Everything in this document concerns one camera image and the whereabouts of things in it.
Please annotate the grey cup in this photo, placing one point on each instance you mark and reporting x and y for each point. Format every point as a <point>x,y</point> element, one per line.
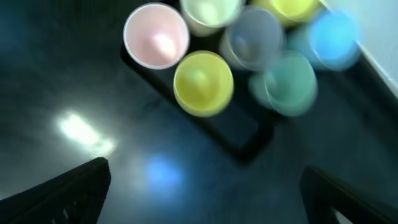
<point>255,37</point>

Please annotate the green cup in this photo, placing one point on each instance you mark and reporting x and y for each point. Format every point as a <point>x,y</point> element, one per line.
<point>289,84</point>

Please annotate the blue cup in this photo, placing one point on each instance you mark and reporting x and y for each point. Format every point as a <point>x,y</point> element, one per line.
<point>334,37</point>

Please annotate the white cup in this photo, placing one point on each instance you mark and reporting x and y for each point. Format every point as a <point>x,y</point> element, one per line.
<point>211,12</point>

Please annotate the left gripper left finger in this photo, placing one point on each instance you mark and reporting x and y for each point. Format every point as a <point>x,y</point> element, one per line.
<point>62,199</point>

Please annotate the yellow cup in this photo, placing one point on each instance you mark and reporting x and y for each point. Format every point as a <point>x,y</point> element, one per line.
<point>289,9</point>
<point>202,84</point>

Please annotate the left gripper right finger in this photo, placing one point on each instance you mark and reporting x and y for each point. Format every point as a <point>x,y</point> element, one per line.
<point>335,202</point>

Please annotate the pink cup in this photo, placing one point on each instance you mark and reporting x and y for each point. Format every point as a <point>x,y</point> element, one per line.
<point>155,37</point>

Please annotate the black tray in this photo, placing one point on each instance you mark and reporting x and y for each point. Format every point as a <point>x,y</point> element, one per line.
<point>236,130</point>

